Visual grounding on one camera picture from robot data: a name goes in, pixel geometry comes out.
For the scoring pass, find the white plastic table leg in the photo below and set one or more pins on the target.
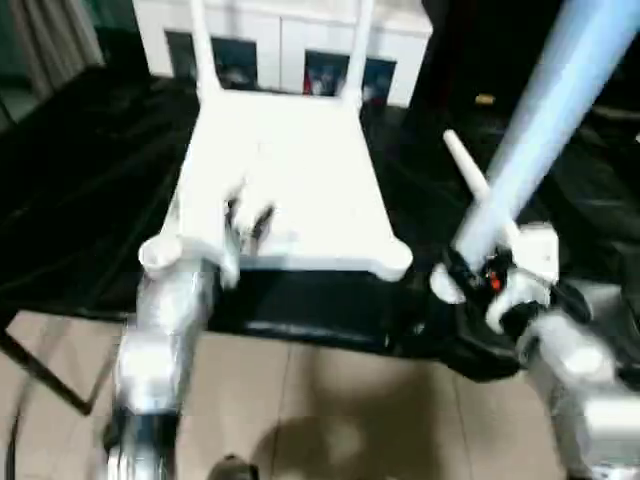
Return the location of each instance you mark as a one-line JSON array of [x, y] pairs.
[[465, 165], [357, 50], [550, 110], [203, 50]]

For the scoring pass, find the white plastic table top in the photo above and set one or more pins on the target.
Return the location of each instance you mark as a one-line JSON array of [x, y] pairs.
[[290, 170]]

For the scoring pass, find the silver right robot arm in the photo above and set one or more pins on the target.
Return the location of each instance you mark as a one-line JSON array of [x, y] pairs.
[[585, 380]]

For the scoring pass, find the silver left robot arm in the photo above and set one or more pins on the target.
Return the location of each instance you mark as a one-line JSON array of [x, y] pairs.
[[160, 330]]

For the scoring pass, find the small tan tag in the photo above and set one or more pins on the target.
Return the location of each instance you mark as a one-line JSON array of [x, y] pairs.
[[485, 99]]

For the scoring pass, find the white glass-door cabinet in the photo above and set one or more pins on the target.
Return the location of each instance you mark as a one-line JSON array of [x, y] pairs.
[[270, 40]]

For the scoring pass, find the black work mat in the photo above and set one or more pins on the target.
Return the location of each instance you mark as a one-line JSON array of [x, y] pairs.
[[80, 180]]

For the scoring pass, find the black work table leg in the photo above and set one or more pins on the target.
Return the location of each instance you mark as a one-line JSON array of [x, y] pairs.
[[40, 370]]

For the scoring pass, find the grey curtain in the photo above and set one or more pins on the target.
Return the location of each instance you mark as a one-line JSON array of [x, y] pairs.
[[50, 40]]

